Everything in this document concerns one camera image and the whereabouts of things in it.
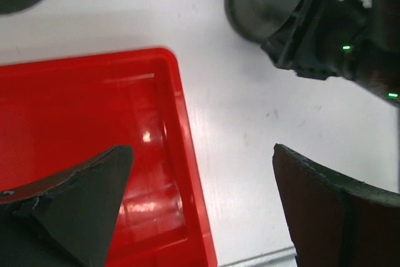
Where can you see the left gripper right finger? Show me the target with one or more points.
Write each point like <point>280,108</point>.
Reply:
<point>333,219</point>

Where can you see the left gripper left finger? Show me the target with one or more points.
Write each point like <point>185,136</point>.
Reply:
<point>69,217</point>

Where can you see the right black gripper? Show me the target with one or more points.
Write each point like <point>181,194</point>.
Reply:
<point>348,41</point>

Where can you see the red plastic tray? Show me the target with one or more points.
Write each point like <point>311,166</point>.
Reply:
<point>60,112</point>

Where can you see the aluminium mounting rail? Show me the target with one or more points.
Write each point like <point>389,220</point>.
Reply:
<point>280,258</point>

